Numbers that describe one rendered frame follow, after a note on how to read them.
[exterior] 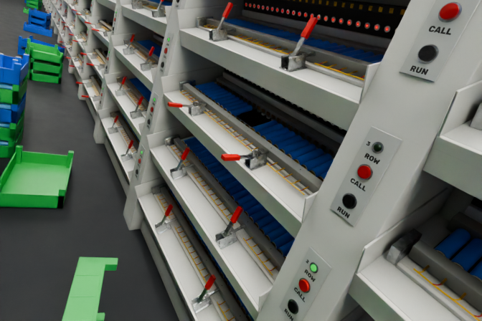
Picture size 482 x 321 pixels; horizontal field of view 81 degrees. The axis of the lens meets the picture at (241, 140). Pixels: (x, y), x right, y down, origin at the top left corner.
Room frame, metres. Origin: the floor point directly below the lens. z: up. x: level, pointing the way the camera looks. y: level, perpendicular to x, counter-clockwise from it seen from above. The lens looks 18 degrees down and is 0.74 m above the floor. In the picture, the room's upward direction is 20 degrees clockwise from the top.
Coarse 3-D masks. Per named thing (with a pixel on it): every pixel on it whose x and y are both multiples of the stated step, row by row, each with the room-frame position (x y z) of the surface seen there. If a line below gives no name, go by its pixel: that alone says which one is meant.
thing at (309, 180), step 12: (192, 96) 0.79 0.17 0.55; (204, 96) 0.76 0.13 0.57; (216, 108) 0.69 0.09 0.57; (228, 120) 0.64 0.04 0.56; (228, 132) 0.60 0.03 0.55; (240, 132) 0.60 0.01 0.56; (252, 132) 0.58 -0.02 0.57; (252, 144) 0.56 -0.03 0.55; (264, 144) 0.54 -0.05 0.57; (276, 156) 0.50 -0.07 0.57; (288, 168) 0.48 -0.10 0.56; (300, 168) 0.47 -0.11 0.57; (300, 180) 0.45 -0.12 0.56; (312, 180) 0.44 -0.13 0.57; (312, 192) 0.43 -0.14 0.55
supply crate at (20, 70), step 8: (8, 56) 1.12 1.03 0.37; (24, 56) 1.14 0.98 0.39; (8, 64) 1.12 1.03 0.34; (16, 64) 0.99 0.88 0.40; (24, 64) 1.09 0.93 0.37; (0, 72) 0.96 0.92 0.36; (8, 72) 0.97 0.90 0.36; (16, 72) 0.99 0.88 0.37; (24, 72) 1.08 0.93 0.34; (0, 80) 0.96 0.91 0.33; (8, 80) 0.98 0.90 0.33; (16, 80) 0.99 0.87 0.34
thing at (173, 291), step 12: (108, 144) 1.32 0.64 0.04; (120, 168) 1.12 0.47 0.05; (120, 180) 1.09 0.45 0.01; (144, 228) 0.83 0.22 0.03; (156, 252) 0.73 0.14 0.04; (156, 264) 0.72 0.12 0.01; (168, 276) 0.66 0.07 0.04; (168, 288) 0.64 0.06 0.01; (180, 300) 0.59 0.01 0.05; (180, 312) 0.58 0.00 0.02
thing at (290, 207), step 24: (192, 72) 0.88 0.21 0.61; (216, 72) 0.93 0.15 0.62; (168, 96) 0.81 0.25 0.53; (264, 96) 0.74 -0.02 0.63; (192, 120) 0.67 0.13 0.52; (216, 120) 0.67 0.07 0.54; (240, 120) 0.68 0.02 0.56; (312, 120) 0.61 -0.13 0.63; (216, 144) 0.58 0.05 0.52; (240, 144) 0.57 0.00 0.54; (240, 168) 0.50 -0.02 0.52; (264, 168) 0.50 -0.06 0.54; (264, 192) 0.45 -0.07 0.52; (288, 192) 0.44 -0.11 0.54; (288, 216) 0.40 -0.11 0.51
